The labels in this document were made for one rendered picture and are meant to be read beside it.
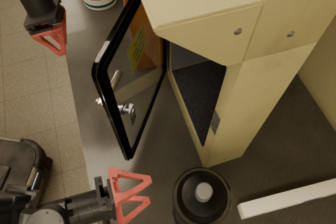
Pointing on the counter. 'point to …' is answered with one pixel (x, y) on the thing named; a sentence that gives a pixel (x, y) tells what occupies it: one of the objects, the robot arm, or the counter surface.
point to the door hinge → (168, 54)
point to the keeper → (215, 122)
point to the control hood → (201, 11)
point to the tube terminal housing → (266, 58)
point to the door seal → (111, 85)
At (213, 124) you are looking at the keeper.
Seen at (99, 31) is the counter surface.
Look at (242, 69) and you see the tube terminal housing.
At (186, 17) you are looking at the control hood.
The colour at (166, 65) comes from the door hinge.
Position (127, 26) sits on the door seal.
